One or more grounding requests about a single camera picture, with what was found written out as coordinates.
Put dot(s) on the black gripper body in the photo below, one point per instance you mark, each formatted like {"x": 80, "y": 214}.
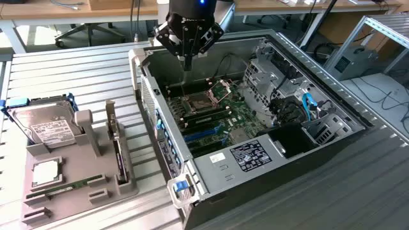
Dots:
{"x": 192, "y": 10}

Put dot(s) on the black graphics card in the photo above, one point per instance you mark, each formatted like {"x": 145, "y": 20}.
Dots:
{"x": 120, "y": 155}

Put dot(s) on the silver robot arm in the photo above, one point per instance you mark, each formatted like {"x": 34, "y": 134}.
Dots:
{"x": 226, "y": 14}

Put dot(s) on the open grey PC case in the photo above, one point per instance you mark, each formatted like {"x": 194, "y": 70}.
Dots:
{"x": 178, "y": 60}

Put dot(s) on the office chair with black base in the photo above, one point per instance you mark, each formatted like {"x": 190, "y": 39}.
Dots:
{"x": 274, "y": 17}

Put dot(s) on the thin socket locking lever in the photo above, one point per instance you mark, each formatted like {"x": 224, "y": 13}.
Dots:
{"x": 182, "y": 88}

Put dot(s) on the brown cardboard box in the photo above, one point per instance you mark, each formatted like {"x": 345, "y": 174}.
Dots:
{"x": 108, "y": 4}

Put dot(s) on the metal socket cover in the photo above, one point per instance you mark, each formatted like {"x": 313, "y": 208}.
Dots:
{"x": 220, "y": 92}

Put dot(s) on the office chair with grey base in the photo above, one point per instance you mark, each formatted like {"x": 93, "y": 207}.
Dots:
{"x": 89, "y": 31}

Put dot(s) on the long wooden desk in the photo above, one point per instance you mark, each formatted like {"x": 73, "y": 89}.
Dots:
{"x": 288, "y": 7}

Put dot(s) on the CPU socket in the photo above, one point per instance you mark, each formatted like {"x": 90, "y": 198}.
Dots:
{"x": 198, "y": 103}

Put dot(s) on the silver perforated drive cage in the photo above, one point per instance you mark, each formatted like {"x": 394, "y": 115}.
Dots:
{"x": 266, "y": 95}

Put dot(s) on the green motherboard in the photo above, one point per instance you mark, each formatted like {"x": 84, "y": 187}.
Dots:
{"x": 242, "y": 115}

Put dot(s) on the installed black RAM stick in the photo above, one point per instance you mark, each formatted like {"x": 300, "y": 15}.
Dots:
{"x": 208, "y": 118}

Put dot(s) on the blue expansion slot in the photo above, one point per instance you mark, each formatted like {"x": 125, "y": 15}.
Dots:
{"x": 197, "y": 135}

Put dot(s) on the grey chipset heatsink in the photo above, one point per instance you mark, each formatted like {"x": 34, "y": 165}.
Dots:
{"x": 240, "y": 135}

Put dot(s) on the grey control box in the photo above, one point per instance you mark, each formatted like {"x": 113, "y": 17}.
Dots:
{"x": 354, "y": 62}

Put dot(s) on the silver hard disk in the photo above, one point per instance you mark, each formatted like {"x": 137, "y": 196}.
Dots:
{"x": 41, "y": 119}

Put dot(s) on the silver disk bay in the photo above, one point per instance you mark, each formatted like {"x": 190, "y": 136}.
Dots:
{"x": 325, "y": 129}

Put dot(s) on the white side table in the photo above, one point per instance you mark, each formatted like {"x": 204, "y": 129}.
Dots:
{"x": 366, "y": 95}

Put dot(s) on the grey power supply unit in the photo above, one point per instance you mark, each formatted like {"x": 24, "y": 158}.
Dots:
{"x": 217, "y": 172}

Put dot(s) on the grey parts rack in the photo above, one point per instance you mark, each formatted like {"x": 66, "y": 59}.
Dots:
{"x": 80, "y": 165}

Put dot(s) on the blue case latch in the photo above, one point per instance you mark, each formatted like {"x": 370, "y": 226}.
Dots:
{"x": 180, "y": 186}

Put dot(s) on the silver CPU chip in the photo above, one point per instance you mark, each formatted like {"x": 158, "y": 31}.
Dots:
{"x": 45, "y": 173}

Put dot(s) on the green RAM stick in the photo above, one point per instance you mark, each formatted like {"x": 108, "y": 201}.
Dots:
{"x": 64, "y": 189}

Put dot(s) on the aluminium frame shelf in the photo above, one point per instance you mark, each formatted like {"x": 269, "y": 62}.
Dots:
{"x": 389, "y": 26}

